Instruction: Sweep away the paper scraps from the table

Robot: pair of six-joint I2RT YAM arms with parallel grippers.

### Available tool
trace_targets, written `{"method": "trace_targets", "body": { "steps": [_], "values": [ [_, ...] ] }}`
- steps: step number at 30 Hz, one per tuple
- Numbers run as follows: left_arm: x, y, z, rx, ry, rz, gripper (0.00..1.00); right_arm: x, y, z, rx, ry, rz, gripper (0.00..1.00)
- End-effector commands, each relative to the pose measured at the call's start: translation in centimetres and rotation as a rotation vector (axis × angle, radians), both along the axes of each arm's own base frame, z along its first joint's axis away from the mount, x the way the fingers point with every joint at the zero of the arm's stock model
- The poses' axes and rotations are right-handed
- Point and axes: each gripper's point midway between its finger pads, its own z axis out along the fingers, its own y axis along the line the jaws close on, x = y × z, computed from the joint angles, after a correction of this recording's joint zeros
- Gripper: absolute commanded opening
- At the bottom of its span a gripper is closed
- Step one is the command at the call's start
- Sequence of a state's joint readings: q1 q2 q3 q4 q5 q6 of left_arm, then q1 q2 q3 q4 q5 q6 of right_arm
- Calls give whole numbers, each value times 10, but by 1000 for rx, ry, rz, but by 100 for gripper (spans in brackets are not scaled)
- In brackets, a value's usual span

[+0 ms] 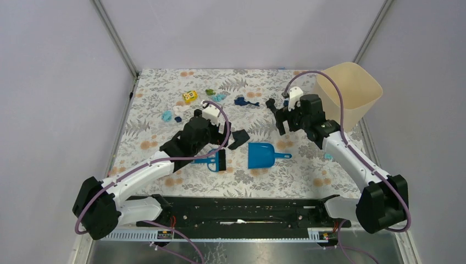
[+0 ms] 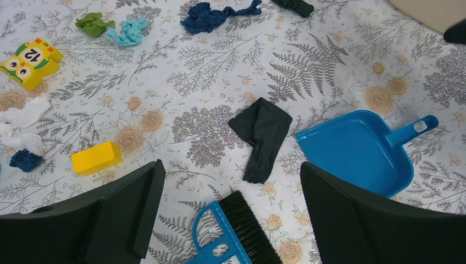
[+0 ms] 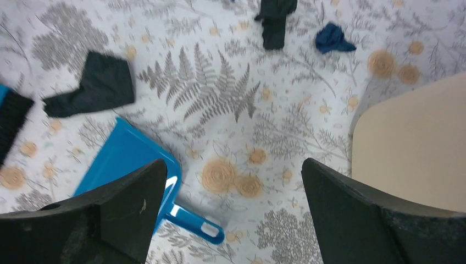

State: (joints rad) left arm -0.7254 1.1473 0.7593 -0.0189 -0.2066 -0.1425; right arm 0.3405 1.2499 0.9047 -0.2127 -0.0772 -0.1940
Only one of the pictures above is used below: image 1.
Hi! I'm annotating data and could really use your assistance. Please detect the blue hand brush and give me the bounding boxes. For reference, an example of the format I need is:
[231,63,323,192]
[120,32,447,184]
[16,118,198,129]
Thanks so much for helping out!
[191,149,226,173]

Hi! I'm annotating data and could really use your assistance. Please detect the blue dustpan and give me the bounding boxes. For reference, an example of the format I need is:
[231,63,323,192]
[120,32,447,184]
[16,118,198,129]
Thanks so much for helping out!
[248,142,292,169]

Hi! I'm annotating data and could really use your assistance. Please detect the large black paper scrap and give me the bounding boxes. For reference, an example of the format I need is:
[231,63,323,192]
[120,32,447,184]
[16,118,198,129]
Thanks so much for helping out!
[228,129,250,150]

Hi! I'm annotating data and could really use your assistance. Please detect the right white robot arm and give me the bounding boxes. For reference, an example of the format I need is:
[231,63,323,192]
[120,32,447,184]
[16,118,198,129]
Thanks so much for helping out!
[265,94,411,234]

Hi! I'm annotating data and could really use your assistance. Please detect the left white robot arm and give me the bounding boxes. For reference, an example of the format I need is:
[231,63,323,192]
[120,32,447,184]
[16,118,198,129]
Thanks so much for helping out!
[72,102,231,240]

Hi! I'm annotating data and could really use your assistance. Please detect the yellow toy block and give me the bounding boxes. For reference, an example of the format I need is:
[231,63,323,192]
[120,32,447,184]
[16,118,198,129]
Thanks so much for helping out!
[182,90,198,104]

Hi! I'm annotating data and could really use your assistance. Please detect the light blue paper scrap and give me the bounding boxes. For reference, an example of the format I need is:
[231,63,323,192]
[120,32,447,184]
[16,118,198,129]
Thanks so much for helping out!
[212,94,226,102]

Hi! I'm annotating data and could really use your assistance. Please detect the beige plastic waste bin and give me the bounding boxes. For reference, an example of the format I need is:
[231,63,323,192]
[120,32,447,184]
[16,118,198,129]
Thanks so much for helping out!
[313,62,383,131]

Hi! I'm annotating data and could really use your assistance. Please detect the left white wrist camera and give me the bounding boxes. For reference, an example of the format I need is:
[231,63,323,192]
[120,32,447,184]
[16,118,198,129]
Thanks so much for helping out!
[202,101,220,126]

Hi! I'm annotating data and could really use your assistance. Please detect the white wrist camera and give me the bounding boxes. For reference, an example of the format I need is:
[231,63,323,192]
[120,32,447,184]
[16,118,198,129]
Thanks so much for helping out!
[202,101,220,126]
[282,86,303,112]

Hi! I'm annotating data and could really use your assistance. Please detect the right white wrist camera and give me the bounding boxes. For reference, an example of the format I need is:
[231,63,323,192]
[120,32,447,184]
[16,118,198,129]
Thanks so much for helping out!
[282,86,303,112]

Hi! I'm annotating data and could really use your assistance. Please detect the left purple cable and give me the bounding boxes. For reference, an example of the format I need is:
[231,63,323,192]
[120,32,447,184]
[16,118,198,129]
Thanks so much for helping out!
[74,100,232,264]

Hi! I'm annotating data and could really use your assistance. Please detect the purple cable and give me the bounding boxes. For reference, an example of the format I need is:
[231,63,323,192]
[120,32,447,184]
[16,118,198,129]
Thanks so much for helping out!
[283,70,413,264]
[74,100,232,264]

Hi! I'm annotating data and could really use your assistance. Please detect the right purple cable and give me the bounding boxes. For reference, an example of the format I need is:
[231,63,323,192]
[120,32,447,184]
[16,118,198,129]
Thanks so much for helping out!
[283,70,413,264]

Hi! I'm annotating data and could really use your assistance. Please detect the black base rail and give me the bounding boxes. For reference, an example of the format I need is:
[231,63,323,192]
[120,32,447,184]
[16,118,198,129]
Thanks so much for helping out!
[152,194,342,240]

